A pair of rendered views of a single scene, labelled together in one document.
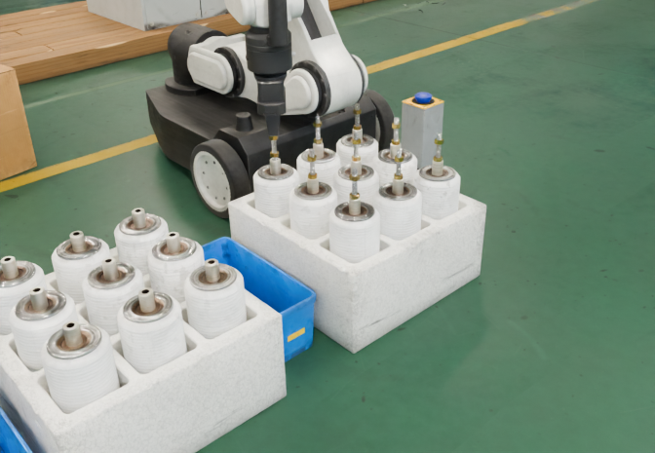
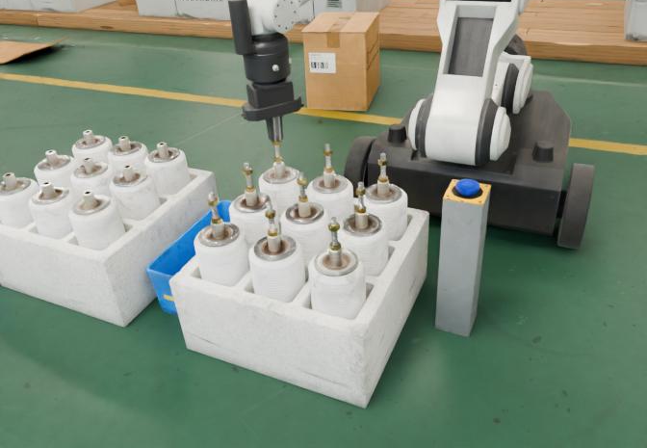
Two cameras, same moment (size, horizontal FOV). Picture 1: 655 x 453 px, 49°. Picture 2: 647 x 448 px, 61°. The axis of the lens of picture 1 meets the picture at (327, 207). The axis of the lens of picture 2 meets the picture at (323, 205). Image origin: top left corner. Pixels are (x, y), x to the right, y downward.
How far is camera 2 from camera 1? 1.39 m
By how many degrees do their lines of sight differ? 58
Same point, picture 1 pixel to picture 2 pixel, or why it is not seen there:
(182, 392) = (38, 258)
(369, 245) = (206, 270)
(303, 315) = not seen: hidden behind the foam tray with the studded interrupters
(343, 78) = (449, 128)
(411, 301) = (251, 355)
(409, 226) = (259, 285)
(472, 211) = (336, 327)
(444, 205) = (316, 297)
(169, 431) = (37, 276)
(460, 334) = (242, 419)
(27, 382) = not seen: hidden behind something
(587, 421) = not seen: outside the picture
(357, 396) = (129, 369)
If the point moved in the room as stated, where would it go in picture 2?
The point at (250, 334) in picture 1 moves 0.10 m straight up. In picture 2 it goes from (78, 257) to (63, 216)
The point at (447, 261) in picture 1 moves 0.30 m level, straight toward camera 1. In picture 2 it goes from (300, 354) to (125, 391)
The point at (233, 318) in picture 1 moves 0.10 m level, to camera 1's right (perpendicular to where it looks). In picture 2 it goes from (82, 239) to (85, 266)
